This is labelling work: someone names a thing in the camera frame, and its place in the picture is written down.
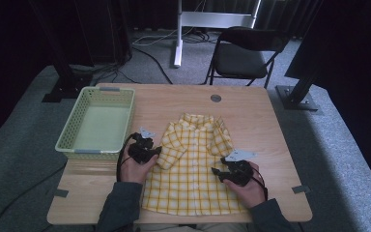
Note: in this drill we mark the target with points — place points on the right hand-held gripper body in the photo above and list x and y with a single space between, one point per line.
240 172

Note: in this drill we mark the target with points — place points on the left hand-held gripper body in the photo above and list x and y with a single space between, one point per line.
141 150

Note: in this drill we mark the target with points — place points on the grey round table grommet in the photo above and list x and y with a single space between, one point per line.
215 98

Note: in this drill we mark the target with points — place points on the white desk frame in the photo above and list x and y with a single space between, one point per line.
212 19

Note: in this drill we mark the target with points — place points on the black folding chair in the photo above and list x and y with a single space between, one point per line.
241 59

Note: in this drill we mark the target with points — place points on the black metal stand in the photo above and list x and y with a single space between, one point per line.
66 77
298 93

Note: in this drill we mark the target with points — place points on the person's left hand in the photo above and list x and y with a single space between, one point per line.
135 170

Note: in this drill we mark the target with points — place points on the yellow checked shirt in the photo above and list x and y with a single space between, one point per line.
190 174

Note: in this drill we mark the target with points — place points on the person's right hand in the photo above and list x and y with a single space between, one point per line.
249 193

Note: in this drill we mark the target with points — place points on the grey tape piece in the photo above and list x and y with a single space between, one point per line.
301 189
60 193

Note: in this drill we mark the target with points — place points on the light green plastic basket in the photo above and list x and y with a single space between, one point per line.
99 127

